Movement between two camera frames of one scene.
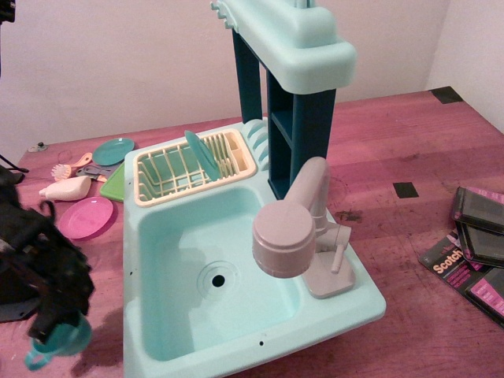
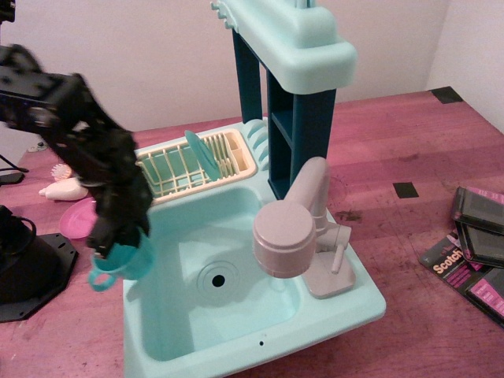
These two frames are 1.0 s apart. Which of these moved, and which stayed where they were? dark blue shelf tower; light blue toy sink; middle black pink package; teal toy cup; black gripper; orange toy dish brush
Moved: black gripper; teal toy cup
Stayed: orange toy dish brush; dark blue shelf tower; light blue toy sink; middle black pink package
